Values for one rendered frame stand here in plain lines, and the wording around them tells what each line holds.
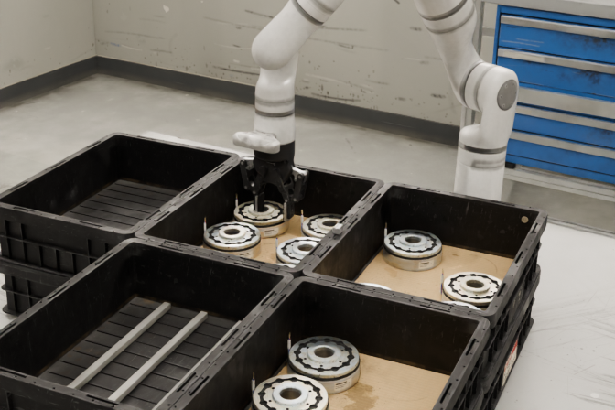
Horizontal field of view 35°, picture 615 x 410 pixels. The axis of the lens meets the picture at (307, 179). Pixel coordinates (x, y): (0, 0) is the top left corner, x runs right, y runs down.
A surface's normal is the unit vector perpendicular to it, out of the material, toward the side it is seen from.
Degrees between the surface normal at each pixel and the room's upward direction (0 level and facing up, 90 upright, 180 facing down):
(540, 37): 90
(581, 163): 90
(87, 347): 0
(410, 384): 0
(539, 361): 0
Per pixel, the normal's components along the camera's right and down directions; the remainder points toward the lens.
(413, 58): -0.50, 0.33
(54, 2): 0.87, 0.21
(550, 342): 0.01, -0.92
